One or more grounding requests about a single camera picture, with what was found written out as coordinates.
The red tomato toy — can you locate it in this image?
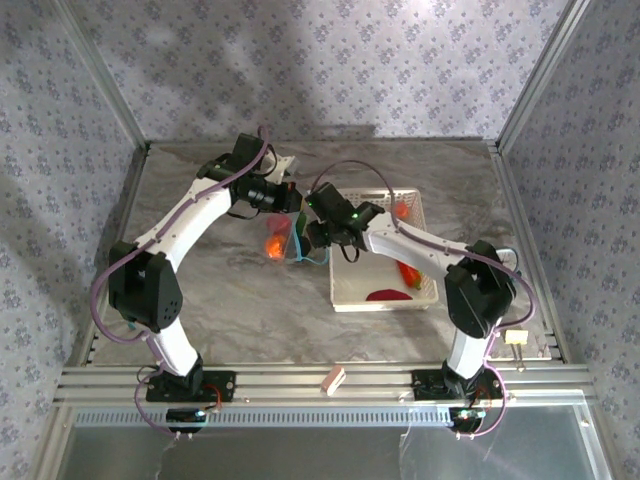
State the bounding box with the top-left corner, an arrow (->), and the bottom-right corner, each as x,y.
266,214 -> 294,236

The clear zip-top bag blue zipper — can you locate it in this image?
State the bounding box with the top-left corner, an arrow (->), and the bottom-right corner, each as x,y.
262,212 -> 332,267

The purple-red food toy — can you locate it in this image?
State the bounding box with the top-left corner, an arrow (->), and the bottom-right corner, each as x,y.
366,288 -> 414,303

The white perforated plastic basket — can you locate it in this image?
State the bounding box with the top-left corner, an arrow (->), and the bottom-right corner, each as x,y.
327,187 -> 440,314

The pink eraser block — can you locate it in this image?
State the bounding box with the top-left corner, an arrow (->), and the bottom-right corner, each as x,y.
319,365 -> 347,394

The yellow binder clip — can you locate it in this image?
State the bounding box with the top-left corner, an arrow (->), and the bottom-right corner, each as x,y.
503,328 -> 530,374

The small circuit board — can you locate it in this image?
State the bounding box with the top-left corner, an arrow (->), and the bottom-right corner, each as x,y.
166,407 -> 209,426
448,407 -> 489,426

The grey metal sheet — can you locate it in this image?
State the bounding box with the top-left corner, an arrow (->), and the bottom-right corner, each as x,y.
59,424 -> 609,480

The aluminium side rail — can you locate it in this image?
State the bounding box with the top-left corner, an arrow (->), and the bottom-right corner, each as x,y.
74,144 -> 151,369
488,142 -> 569,362

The aluminium front rail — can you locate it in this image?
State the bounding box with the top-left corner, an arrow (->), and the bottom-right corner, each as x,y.
53,363 -> 599,407

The aluminium frame post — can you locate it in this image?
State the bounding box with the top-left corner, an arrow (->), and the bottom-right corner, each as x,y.
52,0 -> 152,154
494,0 -> 594,151

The grey slotted cable duct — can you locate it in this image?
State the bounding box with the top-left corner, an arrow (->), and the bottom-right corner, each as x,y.
72,403 -> 594,427

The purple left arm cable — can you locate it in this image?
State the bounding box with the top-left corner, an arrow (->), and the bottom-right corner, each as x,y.
89,124 -> 279,441

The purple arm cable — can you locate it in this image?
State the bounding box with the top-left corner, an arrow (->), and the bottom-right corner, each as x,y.
89,124 -> 279,441
309,158 -> 537,441

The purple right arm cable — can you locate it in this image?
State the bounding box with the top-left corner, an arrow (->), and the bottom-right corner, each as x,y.
309,158 -> 537,441

